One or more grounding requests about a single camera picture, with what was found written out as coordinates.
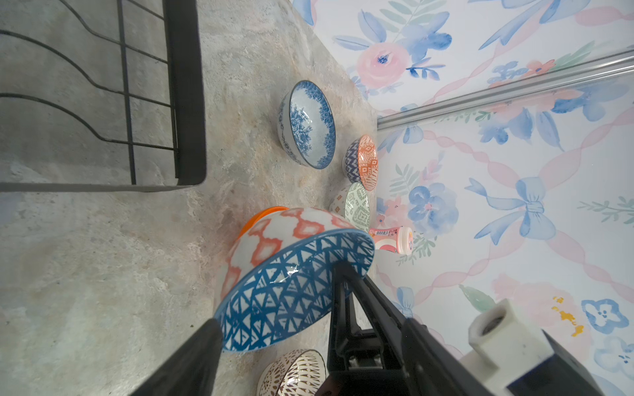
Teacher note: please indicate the white brown lattice bowl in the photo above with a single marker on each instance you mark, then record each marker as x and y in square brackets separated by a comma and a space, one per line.
[299, 372]

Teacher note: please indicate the red patterned bowl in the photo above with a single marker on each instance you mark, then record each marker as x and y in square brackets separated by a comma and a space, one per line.
[361, 164]

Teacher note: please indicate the green patterned bowl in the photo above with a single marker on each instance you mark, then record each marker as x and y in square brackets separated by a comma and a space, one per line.
[352, 203]

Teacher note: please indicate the orange plastic bowl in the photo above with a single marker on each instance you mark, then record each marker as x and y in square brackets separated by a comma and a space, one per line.
[257, 217]

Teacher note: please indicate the pink yogurt cup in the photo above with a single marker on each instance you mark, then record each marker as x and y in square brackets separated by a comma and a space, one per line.
[398, 240]

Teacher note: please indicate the black wire dish rack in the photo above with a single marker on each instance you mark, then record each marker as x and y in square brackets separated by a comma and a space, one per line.
[101, 96]

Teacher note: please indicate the blue floral bowl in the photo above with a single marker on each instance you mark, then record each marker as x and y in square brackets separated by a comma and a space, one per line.
[306, 126]

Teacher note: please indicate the aluminium corner post right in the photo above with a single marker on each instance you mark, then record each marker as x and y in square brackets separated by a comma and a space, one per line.
[607, 67]

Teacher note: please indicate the blue triangle pattern bowl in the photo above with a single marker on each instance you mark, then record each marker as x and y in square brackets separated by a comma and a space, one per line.
[278, 276]

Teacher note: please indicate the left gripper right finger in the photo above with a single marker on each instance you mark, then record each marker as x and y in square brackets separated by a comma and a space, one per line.
[375, 350]

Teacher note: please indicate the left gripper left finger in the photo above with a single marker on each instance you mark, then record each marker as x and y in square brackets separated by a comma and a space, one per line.
[192, 369]

